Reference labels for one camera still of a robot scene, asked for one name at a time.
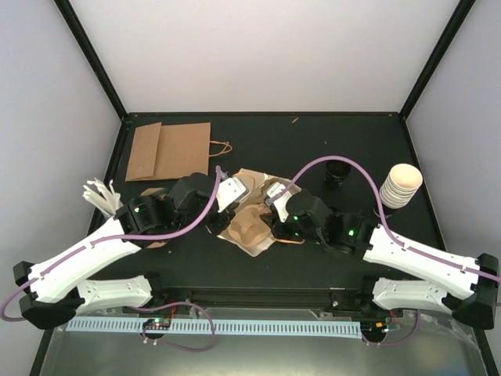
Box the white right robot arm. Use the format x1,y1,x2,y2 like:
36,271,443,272
265,184,499,330

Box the flat brown paper bag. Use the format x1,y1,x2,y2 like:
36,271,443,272
125,122,161,182

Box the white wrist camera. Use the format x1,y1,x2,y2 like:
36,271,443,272
216,176,248,213
265,182,292,222

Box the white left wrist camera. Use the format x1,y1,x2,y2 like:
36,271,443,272
216,176,248,213

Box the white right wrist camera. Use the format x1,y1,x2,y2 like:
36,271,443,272
265,182,292,222

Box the black coffee cup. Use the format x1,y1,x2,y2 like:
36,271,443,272
324,161,351,189

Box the cream paper bag with handles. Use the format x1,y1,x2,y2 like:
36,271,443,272
218,168,305,257

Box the white slotted cable duct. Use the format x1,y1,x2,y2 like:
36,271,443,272
66,316,362,339

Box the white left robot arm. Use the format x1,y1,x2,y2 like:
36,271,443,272
13,172,247,330

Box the stack of white paper cups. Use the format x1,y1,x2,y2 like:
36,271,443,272
379,164,423,219

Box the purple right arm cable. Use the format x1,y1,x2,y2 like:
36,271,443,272
281,155,501,349

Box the white stirrers in holder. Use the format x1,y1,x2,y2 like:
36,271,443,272
82,179,123,219

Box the brown cardboard cup carrier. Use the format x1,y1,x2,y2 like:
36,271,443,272
228,204,271,248

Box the brown paper bag with handles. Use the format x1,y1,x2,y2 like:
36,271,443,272
152,123,232,180

